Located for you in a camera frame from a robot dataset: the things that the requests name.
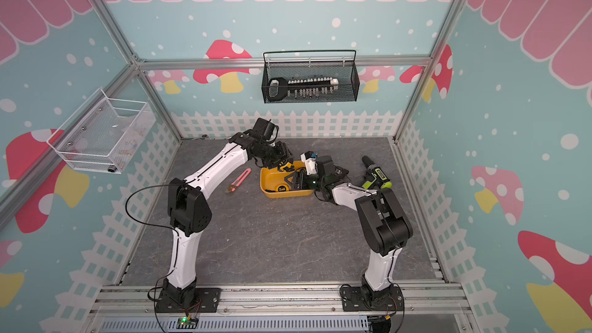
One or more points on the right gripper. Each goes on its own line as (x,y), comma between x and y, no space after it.
(300,174)

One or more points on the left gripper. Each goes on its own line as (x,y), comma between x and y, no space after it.
(282,153)

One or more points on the yellow storage box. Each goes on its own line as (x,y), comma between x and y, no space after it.
(276,184)

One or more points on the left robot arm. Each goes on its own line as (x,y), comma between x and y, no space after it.
(188,207)

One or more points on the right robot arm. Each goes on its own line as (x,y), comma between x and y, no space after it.
(384,224)

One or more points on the pink utility knife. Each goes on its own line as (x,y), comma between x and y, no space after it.
(236,183)

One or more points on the socket wrench set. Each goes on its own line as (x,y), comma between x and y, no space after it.
(280,88)

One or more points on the green black power drill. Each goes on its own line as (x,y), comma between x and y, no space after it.
(375,177)

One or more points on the green circuit board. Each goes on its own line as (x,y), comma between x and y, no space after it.
(187,323)

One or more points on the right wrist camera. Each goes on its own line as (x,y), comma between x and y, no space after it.
(309,160)

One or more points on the black wire mesh basket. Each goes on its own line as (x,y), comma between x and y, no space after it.
(302,65)

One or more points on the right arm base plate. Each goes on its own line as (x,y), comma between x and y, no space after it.
(363,298)

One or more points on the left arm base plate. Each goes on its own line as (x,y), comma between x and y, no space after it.
(188,300)

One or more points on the white wire basket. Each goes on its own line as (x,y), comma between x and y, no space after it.
(103,134)

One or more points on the aluminium front rail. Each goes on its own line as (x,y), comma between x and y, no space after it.
(424,297)

